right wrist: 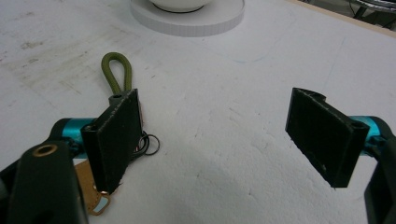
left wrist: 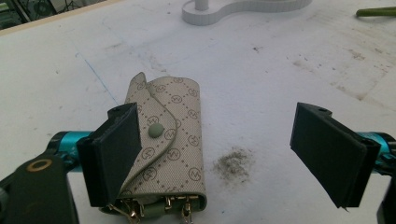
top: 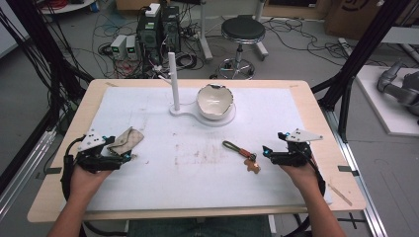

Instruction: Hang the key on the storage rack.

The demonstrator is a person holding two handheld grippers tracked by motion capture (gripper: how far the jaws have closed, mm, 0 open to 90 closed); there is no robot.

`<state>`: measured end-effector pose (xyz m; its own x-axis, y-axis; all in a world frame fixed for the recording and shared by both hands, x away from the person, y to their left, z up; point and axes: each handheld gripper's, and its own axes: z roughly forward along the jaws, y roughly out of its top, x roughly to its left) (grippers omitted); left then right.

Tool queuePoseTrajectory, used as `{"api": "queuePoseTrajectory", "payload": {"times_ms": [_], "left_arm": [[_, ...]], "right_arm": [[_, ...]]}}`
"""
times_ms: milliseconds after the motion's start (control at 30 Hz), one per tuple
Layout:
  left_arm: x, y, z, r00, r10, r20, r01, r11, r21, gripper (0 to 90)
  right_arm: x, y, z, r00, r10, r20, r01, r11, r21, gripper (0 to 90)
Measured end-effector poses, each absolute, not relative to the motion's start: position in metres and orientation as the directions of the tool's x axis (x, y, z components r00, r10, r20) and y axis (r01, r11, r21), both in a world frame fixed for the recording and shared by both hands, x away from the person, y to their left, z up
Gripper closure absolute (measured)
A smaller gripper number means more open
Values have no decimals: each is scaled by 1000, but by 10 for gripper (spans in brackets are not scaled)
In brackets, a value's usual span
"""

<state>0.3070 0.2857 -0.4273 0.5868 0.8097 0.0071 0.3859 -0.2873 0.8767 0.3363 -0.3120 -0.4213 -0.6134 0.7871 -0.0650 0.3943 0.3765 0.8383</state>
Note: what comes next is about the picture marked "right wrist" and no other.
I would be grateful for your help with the white bowl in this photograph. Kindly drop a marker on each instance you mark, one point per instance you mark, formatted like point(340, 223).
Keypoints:
point(179, 4)

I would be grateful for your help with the white round tray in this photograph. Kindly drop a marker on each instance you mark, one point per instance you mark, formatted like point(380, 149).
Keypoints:
point(190, 20)

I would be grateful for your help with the metal stand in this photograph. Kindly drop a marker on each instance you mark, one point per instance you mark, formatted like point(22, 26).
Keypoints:
point(372, 7)

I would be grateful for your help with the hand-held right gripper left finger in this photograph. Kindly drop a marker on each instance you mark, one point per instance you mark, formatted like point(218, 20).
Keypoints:
point(113, 141)

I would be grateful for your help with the black key rings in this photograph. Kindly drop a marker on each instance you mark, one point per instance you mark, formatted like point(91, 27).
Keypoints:
point(149, 143)

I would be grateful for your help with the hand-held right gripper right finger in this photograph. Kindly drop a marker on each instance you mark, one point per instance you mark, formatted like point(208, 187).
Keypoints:
point(323, 140)

